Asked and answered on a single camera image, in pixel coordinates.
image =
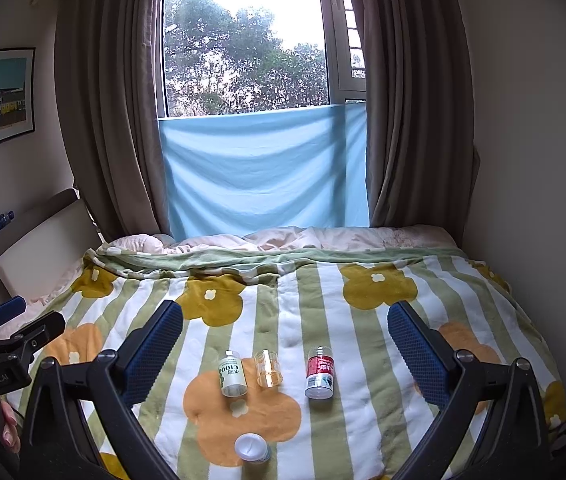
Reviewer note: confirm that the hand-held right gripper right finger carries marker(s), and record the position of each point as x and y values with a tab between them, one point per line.
418	352

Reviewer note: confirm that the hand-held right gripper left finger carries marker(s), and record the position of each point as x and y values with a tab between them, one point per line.
155	350

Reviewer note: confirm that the clear plastic cup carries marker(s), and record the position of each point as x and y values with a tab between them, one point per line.
269	369

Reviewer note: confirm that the cream padded headboard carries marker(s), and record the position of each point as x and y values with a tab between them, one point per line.
38	240

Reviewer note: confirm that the green label clear bottle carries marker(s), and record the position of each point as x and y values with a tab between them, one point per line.
232	374

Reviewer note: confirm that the blue plastic bottle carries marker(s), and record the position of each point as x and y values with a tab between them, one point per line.
0	221

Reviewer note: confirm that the red label white bottle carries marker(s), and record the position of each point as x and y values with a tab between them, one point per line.
319	373

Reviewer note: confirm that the flower striped blanket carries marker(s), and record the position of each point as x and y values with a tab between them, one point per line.
288	310

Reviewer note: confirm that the pink quilt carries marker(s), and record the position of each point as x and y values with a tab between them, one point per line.
283	237

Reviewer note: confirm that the light blue cloth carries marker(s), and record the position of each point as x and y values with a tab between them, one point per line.
263	175

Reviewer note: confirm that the brown curtain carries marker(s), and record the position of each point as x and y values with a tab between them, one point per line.
413	100
108	100

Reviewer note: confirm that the white window frame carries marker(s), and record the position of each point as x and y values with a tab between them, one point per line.
335	50

